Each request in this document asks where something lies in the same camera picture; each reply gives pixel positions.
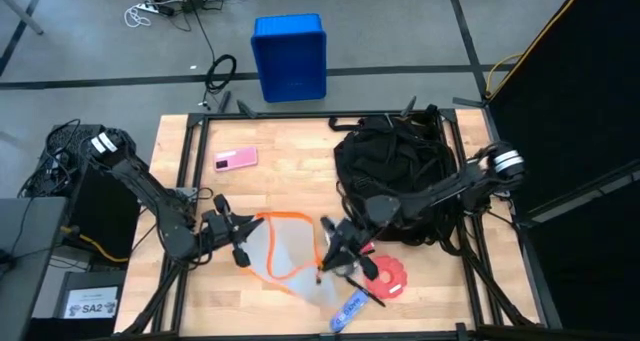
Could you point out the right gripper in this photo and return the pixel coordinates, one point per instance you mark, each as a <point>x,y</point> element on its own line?
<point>347,240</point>

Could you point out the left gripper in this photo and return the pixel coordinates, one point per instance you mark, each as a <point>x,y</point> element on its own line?
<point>222,228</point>

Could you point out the mesh zip pouch orange trim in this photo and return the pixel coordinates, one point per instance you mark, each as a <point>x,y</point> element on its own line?
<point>295,251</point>

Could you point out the black pen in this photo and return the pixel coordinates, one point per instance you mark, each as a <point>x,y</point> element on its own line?
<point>372,296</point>

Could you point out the blue white snack bar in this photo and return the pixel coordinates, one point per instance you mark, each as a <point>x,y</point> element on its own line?
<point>348,311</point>

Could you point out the pink round item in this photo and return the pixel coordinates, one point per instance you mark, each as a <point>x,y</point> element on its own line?
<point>395,271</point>

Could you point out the pink smartphone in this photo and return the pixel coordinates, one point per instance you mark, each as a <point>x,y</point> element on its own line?
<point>235,159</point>

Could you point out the black backpack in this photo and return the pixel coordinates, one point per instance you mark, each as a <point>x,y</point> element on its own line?
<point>395,156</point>

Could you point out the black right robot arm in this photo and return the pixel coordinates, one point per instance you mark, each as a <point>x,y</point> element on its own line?
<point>435,193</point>

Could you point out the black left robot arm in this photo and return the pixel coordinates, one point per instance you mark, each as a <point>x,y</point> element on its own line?
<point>145,186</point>

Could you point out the grey round item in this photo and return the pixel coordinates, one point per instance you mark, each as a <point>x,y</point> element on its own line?
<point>347,272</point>

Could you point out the black computer tower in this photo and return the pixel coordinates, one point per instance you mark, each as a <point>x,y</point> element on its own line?
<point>100,216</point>

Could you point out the black case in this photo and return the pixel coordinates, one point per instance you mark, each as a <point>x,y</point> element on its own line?
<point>90,278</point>

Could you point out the white SA2 label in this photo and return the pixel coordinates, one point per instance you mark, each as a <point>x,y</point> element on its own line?
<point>92,308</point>

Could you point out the blue plastic bin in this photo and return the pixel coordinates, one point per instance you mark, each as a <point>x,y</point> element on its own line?
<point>290,56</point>

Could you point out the grey desk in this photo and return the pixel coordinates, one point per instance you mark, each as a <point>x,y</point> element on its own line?
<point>25,261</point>

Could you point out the white power strip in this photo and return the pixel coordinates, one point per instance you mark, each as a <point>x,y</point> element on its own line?
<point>150,7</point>

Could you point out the black metal beam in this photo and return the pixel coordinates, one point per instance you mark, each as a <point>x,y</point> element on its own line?
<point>615,178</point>

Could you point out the black backdrop panel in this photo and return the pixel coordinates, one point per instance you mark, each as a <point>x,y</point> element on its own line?
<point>575,81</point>

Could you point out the grey metal leg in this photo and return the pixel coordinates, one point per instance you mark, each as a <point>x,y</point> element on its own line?
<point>22,13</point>

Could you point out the black metal table frame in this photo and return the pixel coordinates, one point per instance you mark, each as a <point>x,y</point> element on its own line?
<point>300,115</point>

